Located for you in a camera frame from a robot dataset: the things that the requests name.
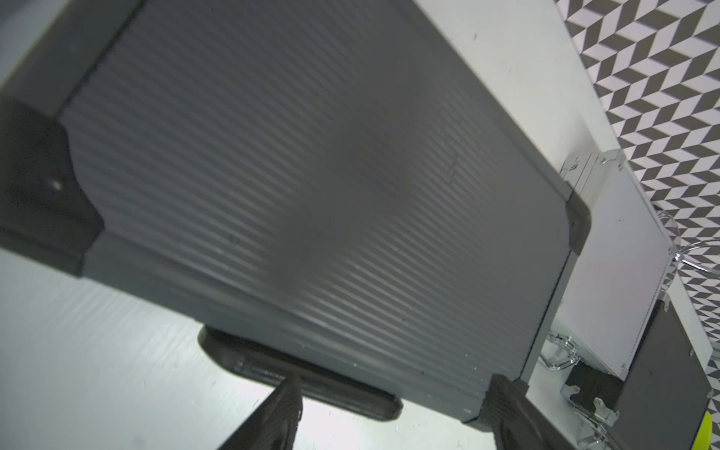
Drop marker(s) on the small silver poker case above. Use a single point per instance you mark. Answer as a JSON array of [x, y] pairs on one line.
[[609, 299]]

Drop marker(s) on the large black poker case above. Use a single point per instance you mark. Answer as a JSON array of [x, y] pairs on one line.
[[325, 186]]

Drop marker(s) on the black carbon poker case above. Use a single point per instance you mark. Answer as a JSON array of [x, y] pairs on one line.
[[661, 402]]

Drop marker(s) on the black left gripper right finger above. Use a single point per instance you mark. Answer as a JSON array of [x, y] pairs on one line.
[[515, 422]]

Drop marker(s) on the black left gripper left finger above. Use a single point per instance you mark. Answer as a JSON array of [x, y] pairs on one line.
[[274, 424]]

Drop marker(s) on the lime green bowl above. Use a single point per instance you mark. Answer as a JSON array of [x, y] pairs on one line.
[[704, 436]]

